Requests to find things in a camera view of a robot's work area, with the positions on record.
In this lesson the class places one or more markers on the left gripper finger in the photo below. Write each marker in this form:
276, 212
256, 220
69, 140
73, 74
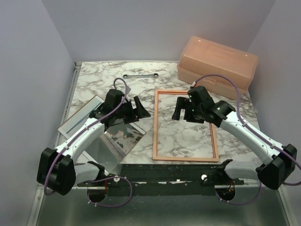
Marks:
130, 118
140, 112

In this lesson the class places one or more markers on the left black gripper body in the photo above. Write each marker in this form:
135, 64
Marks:
126, 110

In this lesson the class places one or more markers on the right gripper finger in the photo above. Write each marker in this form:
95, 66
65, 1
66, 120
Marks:
189, 115
181, 103

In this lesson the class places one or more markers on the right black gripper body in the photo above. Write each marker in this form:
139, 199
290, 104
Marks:
198, 110

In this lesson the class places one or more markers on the red wooden picture frame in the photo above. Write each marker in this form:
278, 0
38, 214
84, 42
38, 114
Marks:
180, 140

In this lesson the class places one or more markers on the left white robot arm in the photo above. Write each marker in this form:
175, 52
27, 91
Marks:
57, 170

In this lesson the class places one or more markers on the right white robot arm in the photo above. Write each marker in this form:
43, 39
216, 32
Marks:
277, 161

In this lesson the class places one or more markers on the landscape photo print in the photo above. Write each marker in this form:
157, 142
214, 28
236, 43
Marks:
111, 147

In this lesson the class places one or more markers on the silver ratchet wrench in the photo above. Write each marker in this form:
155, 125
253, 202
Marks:
153, 75

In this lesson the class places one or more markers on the pink plastic storage box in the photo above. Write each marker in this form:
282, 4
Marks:
202, 57

